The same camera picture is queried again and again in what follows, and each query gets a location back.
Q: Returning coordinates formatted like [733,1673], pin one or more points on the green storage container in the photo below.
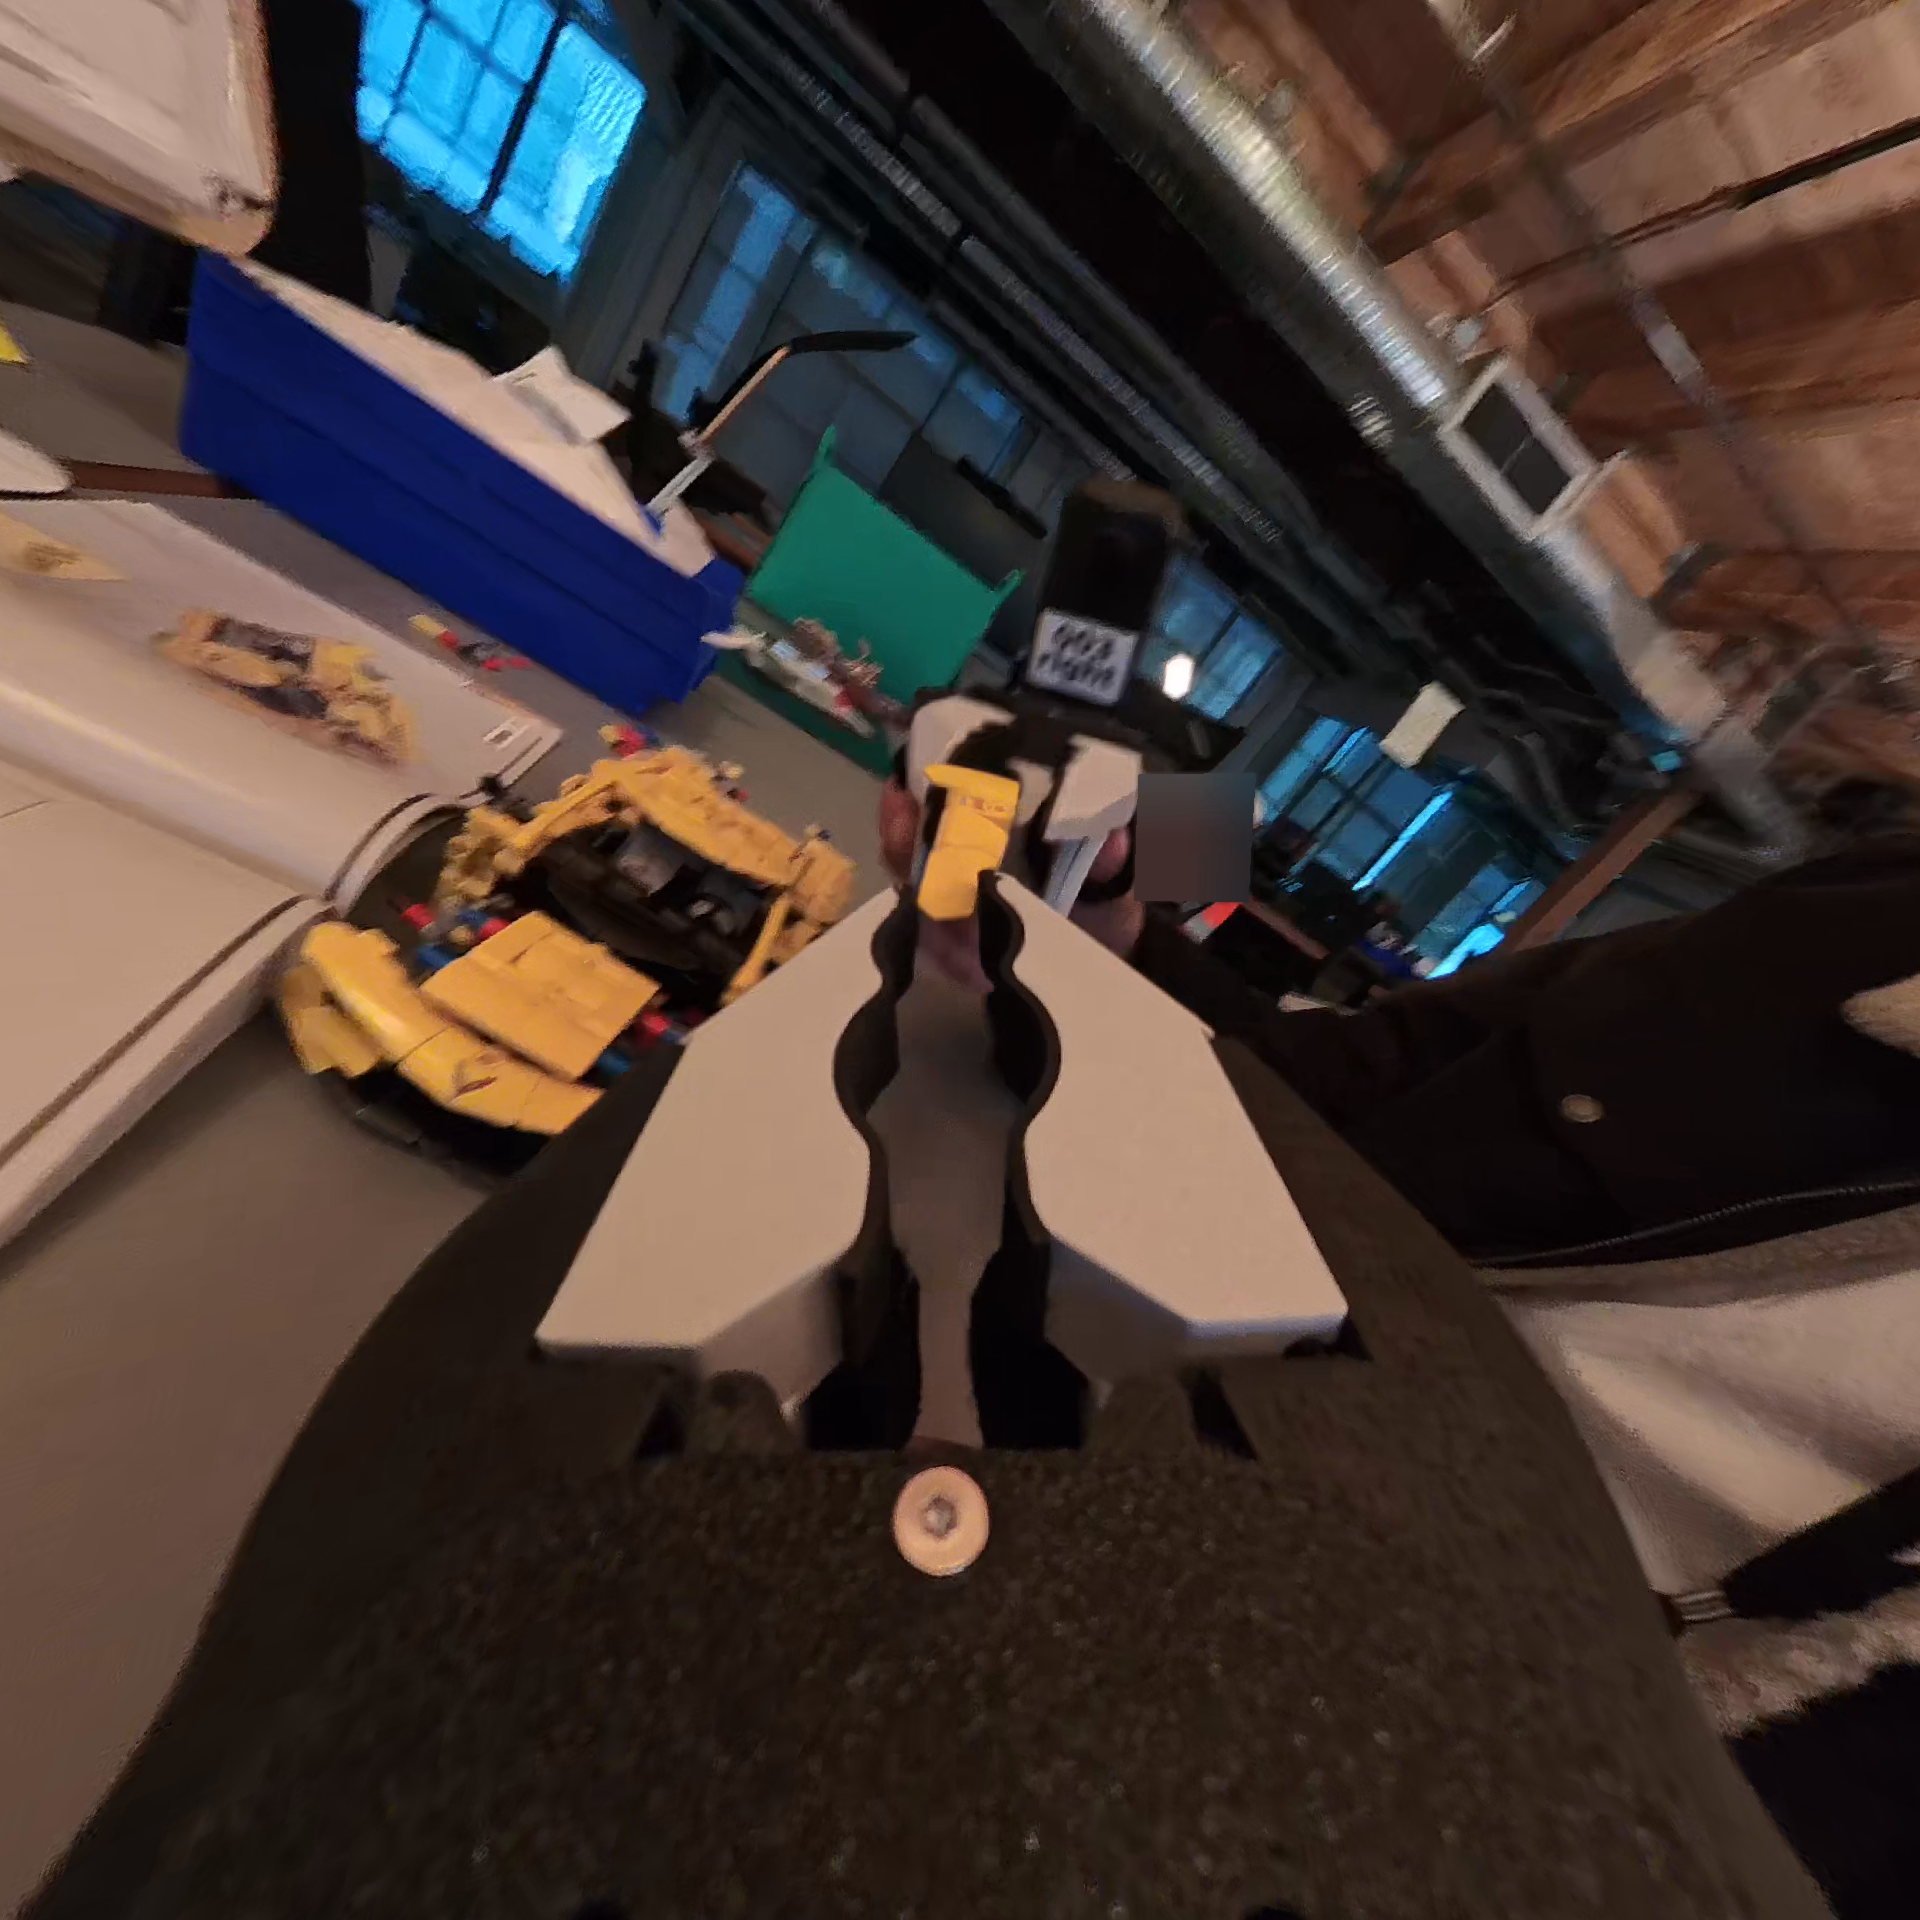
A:
[883,586]

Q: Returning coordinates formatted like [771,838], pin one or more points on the scattered red brick pins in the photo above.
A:
[472,647]

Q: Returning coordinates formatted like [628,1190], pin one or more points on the blue plastic bin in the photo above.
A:
[420,463]

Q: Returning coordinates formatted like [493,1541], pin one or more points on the person's right hand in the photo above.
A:
[953,952]

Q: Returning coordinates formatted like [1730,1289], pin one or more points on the arched window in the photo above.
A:
[495,121]

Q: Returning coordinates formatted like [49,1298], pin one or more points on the grey desk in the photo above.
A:
[147,1351]

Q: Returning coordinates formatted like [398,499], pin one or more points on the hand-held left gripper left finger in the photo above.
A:
[720,1198]

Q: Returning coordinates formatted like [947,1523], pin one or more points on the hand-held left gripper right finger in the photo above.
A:
[1184,1198]

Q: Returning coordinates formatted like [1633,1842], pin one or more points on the white shirt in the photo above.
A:
[1724,1392]

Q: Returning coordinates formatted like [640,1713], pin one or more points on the white paper sheets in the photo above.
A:
[509,435]

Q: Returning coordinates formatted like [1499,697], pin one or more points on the yellow brick car model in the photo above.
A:
[526,973]

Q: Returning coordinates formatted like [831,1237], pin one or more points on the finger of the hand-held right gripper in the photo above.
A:
[946,734]
[1102,788]

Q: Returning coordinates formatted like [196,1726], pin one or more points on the open instruction booklet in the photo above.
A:
[179,750]

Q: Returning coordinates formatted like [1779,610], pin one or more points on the black desk lamp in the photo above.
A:
[810,349]

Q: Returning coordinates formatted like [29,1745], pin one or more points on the white air vent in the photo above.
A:
[1514,441]

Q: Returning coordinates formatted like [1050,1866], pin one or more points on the yellow brick panel piece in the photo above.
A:
[958,841]

